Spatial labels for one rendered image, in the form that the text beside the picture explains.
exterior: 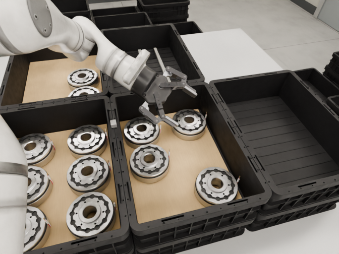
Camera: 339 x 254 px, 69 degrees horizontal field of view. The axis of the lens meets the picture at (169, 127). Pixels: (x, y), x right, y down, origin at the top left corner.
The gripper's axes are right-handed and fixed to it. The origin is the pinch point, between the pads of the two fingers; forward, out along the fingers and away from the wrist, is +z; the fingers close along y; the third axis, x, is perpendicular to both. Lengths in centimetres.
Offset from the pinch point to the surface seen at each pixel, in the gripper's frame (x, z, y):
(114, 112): -8.4, -15.2, 9.2
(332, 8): -177, 108, -273
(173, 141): -11.2, 3.2, 6.5
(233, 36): -65, 8, -75
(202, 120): -10.8, 7.2, -3.7
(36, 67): -39, -53, 6
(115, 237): 11.8, 0.1, 31.4
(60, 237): -0.4, -8.5, 39.9
